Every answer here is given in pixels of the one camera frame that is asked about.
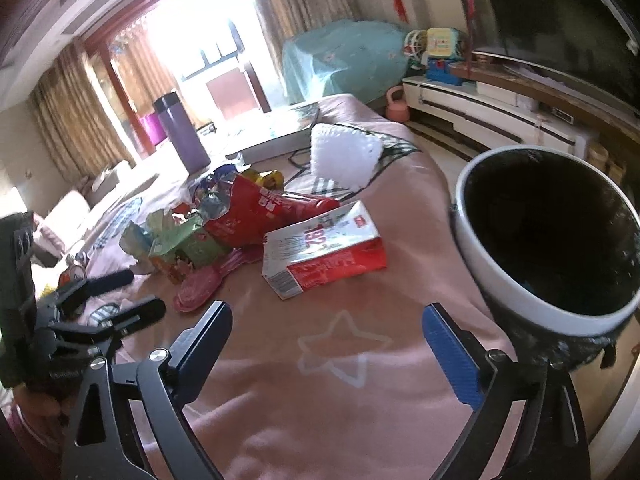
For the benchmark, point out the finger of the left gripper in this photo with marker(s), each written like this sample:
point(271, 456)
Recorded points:
point(139, 316)
point(104, 284)

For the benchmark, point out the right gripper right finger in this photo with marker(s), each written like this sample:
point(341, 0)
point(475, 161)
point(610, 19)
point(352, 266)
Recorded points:
point(551, 441)

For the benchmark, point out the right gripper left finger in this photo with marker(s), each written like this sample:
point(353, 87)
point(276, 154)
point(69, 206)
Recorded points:
point(102, 441)

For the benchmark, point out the green milk carton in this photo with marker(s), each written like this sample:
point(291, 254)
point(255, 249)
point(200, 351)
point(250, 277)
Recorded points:
point(171, 244)

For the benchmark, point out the red white milk carton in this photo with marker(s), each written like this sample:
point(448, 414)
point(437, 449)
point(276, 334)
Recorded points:
point(341, 243)

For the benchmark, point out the black white-rimmed trash bin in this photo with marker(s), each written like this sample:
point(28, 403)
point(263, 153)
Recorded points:
point(553, 245)

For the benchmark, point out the person's left hand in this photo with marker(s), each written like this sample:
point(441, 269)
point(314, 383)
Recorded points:
point(41, 404)

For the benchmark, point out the pink plastic spoon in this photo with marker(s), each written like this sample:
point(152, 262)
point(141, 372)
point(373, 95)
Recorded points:
point(200, 286)

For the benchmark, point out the beige sofa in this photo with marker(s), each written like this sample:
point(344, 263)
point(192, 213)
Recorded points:
point(78, 212)

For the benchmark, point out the red snack bag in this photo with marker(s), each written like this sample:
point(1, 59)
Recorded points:
point(238, 212)

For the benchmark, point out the dark blue snack bag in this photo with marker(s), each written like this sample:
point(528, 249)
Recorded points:
point(203, 185)

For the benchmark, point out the yellow gold foil wrapper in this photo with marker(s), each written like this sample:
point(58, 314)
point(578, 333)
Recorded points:
point(272, 180)

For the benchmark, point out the purple thermos bottle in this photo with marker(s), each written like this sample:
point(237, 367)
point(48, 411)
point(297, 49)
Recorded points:
point(181, 133)

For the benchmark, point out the pink tablecloth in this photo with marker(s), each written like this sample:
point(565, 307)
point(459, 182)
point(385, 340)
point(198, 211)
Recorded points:
point(339, 382)

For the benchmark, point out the green foil wrapper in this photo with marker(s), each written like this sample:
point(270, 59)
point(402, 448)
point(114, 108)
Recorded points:
point(394, 147)

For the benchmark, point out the pink kettlebell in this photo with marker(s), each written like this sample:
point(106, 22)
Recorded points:
point(397, 109)

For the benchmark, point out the teal covered furniture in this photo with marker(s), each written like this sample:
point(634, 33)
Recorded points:
point(363, 58)

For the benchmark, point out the white TV cabinet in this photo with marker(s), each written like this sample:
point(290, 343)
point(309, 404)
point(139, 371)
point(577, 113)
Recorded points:
point(493, 118)

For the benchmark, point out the colourful toy cash register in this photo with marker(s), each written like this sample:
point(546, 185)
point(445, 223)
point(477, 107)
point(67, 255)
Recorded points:
point(444, 47)

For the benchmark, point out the large black television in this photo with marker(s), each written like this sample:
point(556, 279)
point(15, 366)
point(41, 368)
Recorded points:
point(594, 43)

